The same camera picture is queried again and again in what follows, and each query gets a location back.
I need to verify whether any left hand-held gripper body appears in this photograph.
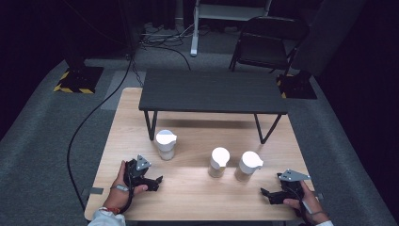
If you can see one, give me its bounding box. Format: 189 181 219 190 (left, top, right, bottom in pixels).
123 153 152 189

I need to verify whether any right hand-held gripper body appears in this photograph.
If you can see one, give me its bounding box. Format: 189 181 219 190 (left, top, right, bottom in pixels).
276 169 311 204

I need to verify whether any white lid jar brown powder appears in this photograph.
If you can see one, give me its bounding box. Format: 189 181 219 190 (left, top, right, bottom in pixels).
234 151 264 182

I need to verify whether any white lid jar tan powder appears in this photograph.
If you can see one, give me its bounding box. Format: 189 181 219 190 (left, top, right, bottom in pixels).
207 147 231 179

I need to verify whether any black raised shelf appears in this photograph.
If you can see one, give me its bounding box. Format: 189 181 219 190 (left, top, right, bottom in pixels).
138 69 289 145

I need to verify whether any person's right hand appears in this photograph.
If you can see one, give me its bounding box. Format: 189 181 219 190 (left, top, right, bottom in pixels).
283 181 330 226

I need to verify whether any person's left hand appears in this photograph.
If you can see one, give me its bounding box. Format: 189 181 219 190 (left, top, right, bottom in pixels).
104 160 149 214

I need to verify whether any black base hazard tape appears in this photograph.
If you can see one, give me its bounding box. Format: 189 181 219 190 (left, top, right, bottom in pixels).
275 73 318 101
53 65 105 95

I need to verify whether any black folding chair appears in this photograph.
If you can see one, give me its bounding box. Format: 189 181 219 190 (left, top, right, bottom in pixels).
228 15 311 75

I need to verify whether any grey curtain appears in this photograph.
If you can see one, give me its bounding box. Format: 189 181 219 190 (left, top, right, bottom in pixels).
291 0 369 77

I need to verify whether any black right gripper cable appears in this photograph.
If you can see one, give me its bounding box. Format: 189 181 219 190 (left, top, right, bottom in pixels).
290 185 311 226

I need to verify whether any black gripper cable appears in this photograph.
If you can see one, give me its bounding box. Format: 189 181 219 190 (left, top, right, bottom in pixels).
290 185 311 226
119 161 136 215

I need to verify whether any grey left wrist strap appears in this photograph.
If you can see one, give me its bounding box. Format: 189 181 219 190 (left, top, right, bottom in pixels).
109 184 131 193

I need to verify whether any grey wrist strap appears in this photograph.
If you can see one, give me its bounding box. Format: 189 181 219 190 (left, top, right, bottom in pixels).
301 201 329 218
109 184 131 193

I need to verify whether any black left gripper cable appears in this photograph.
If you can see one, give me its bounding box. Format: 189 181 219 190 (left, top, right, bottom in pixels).
119 161 136 215

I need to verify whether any grey right wrist strap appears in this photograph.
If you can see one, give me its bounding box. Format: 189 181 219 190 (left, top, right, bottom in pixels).
301 201 329 218

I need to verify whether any red bracelet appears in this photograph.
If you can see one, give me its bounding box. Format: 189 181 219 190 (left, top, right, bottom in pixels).
99 206 121 216

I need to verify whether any long black floor cable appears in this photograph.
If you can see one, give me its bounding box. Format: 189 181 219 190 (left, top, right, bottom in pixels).
66 53 135 212

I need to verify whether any tangle of floor cables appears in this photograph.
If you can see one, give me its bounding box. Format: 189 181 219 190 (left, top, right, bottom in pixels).
138 23 193 72

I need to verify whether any white metal stand frame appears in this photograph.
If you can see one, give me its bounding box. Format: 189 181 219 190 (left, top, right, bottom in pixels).
189 0 273 57

